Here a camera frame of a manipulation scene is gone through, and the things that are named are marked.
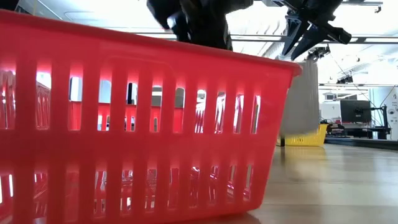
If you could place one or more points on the white cabinet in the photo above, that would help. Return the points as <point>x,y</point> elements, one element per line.
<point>329,112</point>

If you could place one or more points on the black monitor stand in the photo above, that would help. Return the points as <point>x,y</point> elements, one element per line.
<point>384,124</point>

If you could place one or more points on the white poster panel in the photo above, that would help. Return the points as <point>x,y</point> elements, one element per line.
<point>393,118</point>

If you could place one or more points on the hanging ceiling rail fixture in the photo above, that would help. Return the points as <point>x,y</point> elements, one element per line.
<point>354,3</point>

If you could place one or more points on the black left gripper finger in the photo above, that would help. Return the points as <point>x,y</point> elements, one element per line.
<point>163,12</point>
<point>180,29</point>

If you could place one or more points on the gray plastic basket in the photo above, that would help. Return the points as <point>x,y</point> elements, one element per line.
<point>300,99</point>

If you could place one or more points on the yellow plastic basket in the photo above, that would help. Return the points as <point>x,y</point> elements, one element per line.
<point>308,138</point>

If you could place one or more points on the long ceiling light bar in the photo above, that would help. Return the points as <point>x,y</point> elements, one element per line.
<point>373,40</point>

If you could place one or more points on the black ceiling track lights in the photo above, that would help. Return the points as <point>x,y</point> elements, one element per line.
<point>345,80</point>

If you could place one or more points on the black ceiling camera device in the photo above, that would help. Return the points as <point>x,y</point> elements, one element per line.
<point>317,53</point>

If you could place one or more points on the red plastic basket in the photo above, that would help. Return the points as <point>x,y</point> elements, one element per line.
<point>186,149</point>

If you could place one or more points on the black computer monitor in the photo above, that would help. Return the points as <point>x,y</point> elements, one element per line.
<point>354,112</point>

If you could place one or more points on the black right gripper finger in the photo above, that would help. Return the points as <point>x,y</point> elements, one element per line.
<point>309,40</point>
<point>293,34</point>

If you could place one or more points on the black aluminium rig frame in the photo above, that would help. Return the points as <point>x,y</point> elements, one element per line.
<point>367,143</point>

